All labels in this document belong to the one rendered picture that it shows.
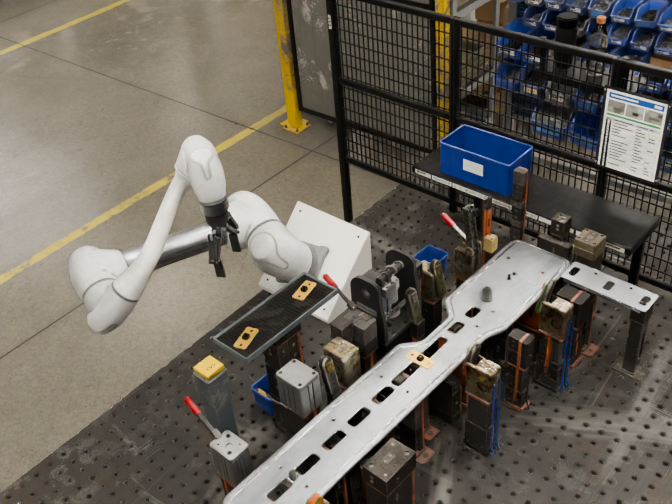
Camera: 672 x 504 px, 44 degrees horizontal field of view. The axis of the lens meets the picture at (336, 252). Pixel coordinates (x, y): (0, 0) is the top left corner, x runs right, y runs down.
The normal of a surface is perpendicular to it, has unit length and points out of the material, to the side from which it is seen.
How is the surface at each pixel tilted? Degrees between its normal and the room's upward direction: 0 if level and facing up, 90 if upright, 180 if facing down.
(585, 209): 0
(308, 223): 43
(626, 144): 90
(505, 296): 0
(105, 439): 0
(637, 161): 90
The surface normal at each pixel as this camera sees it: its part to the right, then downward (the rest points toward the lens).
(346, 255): -0.50, -0.24
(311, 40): -0.66, 0.49
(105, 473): -0.07, -0.79
